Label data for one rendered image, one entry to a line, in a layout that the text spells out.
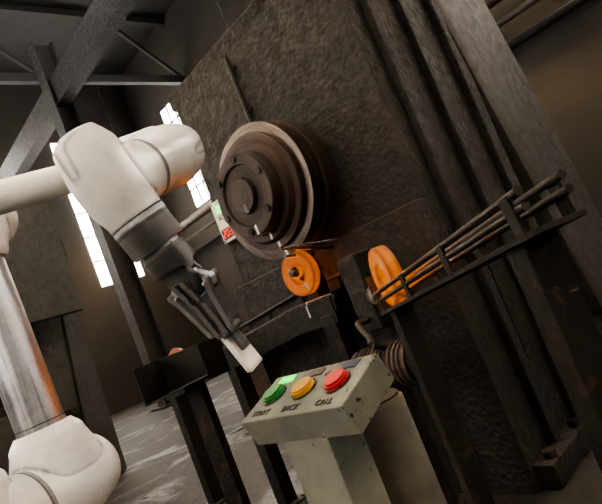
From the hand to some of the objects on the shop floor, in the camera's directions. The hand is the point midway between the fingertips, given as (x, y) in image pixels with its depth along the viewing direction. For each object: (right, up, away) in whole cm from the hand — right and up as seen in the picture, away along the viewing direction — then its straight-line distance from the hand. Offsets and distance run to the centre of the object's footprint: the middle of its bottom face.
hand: (242, 349), depth 86 cm
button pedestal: (+32, -61, -9) cm, 69 cm away
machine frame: (+69, -58, +121) cm, 151 cm away
